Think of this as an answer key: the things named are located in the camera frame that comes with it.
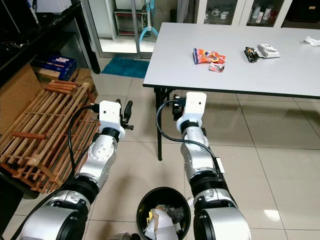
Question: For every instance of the black round rubbish bin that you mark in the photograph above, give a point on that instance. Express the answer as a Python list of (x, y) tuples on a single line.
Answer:
[(147, 205)]

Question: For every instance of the blue printed box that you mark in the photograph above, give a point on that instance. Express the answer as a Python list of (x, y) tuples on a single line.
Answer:
[(55, 66)]

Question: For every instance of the white glass door cabinet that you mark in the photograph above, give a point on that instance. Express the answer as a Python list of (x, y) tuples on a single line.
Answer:
[(245, 12)]

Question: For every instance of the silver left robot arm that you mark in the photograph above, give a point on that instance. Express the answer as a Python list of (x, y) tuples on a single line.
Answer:
[(102, 155)]

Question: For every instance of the black cabinet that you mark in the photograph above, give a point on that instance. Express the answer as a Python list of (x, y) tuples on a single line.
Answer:
[(305, 10)]

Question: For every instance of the wooden slatted rack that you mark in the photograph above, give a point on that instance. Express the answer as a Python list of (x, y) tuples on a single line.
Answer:
[(40, 130)]

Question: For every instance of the small red white packet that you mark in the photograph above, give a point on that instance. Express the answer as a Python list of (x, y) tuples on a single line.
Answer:
[(217, 67)]

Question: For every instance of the teal legged stand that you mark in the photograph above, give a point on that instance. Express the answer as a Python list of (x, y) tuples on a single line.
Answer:
[(148, 30)]

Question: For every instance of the white crumpled tissue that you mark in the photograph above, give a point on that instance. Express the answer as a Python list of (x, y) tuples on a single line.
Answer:
[(311, 41)]

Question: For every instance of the white folding table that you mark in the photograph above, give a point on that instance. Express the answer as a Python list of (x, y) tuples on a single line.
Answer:
[(240, 77)]

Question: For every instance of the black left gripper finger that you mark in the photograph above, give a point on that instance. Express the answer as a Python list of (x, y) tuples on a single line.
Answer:
[(127, 106)]

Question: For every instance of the white paper trash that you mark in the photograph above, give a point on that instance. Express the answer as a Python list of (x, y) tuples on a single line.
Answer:
[(162, 222)]

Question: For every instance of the brown cardboard box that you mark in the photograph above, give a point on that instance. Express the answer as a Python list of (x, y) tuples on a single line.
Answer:
[(20, 90)]

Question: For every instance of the dark green snack wrapper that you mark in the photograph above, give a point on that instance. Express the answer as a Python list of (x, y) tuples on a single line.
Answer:
[(251, 54)]

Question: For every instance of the blue floor mat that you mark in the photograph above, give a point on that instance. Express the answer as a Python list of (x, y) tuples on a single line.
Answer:
[(125, 67)]

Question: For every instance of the orange blue snack packet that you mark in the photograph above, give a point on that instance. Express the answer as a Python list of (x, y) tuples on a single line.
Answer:
[(202, 56)]

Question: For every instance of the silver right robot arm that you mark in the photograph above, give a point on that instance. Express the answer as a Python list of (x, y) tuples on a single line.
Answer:
[(200, 160)]

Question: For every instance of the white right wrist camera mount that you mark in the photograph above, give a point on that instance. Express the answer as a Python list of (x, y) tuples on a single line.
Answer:
[(195, 105)]

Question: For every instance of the black desk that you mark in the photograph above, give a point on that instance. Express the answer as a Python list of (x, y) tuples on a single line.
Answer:
[(40, 40)]

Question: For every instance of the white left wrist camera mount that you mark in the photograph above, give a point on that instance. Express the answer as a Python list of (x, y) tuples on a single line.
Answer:
[(110, 115)]

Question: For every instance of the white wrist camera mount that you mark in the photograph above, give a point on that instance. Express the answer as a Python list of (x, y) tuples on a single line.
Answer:
[(110, 115), (195, 105)]

